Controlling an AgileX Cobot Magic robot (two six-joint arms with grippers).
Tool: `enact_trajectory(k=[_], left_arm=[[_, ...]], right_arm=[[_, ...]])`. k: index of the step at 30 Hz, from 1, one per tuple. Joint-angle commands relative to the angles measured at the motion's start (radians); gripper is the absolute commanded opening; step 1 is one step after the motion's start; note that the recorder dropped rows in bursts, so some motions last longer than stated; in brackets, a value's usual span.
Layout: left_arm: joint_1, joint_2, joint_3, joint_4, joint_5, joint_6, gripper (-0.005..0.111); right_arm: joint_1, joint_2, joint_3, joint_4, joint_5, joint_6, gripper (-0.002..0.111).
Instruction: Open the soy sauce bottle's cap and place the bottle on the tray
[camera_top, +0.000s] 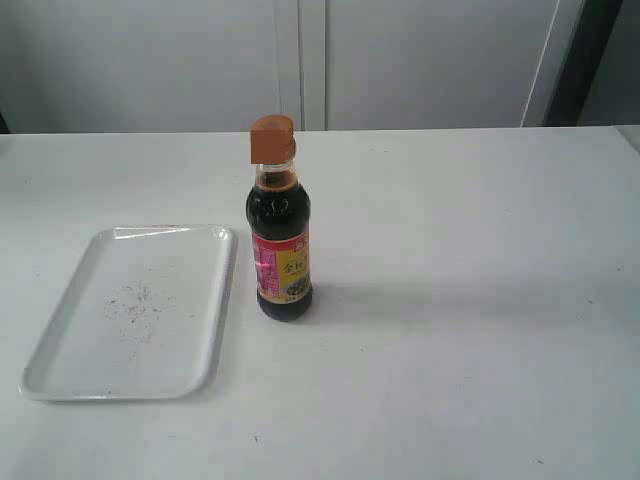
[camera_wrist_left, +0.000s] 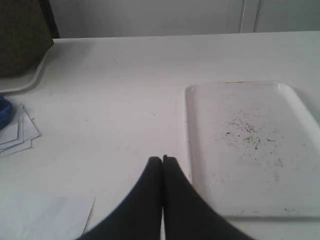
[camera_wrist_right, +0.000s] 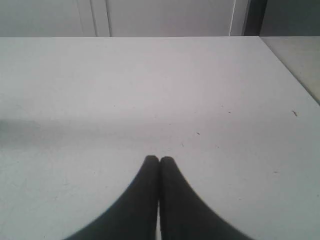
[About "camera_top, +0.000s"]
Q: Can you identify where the dark soy sauce bottle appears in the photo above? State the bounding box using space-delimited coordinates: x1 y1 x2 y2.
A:
245 115 313 322

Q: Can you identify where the white rectangular plastic tray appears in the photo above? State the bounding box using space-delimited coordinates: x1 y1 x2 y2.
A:
19 225 237 402

